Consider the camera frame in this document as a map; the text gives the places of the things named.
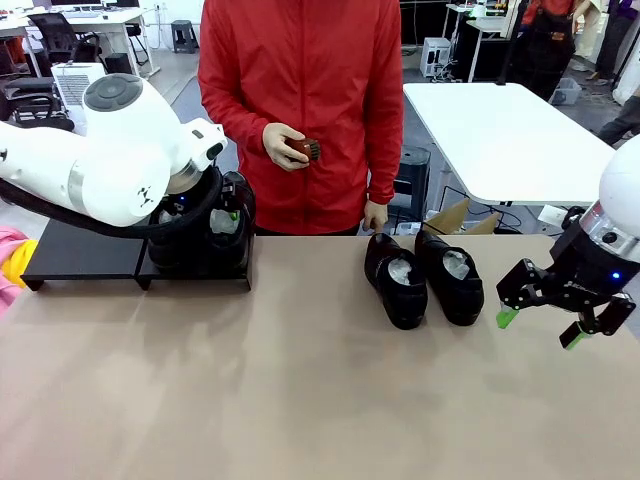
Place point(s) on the white air purifier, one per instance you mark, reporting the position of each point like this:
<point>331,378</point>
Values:
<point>70,85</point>

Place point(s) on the black leather shoe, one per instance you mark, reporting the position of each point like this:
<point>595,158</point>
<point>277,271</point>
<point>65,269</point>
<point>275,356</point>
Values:
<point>170,255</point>
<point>400,305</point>
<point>245,235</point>
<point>460,305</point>

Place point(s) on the white paper shoe stuffing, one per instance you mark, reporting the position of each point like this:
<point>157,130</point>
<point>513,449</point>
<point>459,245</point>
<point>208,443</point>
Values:
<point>220,222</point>
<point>456,265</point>
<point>166,216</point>
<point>400,270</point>

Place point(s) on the brown shoe brush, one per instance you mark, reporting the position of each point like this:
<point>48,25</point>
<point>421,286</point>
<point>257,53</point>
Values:
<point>305,149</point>

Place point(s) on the person's right hand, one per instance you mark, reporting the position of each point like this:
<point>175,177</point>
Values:
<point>277,145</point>

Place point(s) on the white table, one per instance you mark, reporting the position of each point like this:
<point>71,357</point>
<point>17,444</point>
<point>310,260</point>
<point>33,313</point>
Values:
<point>500,140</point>

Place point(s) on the black swivel office chair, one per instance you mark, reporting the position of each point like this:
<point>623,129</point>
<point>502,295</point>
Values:
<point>55,35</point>

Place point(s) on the cardboard box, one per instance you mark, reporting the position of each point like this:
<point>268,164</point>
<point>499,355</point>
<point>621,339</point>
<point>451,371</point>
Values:
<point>450,217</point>

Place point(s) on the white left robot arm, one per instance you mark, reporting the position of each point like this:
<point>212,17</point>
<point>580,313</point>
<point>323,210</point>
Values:
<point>115,165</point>

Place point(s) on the black stool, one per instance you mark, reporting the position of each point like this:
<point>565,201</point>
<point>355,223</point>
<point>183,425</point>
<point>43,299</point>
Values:
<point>415,175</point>

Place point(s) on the person in grey trousers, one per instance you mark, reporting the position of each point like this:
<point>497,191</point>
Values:
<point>622,120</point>

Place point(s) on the white plastic bag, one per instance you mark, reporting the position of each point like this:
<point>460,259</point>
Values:
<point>630,85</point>

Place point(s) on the yellow object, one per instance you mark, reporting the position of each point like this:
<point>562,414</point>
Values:
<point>20,260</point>

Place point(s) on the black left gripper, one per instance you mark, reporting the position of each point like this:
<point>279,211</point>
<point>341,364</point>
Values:
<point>187,205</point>

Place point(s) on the pink cloth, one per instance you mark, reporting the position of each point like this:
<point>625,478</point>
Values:
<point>7,295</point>

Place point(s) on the white socket box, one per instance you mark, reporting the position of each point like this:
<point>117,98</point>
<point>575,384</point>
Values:
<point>552,217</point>

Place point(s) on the white office desk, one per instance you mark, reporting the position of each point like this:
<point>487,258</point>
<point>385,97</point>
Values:
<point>100,20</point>

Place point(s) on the person in black overalls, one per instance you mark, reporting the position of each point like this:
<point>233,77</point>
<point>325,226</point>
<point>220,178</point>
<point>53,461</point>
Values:
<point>547,50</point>

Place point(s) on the person's left hand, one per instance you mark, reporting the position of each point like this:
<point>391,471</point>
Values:
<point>376,217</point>

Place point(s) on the white computer case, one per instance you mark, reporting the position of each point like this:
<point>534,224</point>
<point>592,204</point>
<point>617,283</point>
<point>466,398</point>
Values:
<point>436,57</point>

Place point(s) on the white narrow desk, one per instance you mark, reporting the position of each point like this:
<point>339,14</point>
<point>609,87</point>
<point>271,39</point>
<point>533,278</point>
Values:
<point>487,25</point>

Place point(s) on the person in dark clothes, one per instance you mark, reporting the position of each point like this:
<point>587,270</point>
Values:
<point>615,35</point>

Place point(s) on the person's left forearm red sleeve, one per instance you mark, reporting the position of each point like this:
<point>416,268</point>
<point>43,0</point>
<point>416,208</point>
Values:
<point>387,165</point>

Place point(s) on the person's right forearm red sleeve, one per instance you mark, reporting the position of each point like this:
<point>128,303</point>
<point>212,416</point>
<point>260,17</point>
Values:
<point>230,117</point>

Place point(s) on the black computer tower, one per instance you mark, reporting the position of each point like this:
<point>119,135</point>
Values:
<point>117,62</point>

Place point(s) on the grey plastic bin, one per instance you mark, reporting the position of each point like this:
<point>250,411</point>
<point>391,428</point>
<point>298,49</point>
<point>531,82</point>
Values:
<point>565,92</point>

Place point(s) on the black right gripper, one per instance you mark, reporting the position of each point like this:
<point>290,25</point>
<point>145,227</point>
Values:
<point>585,270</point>

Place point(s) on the person in red jacket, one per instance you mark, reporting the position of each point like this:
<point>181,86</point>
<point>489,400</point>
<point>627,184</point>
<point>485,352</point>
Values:
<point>310,75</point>

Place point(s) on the grey step stool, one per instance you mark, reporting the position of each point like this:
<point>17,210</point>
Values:
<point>185,37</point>

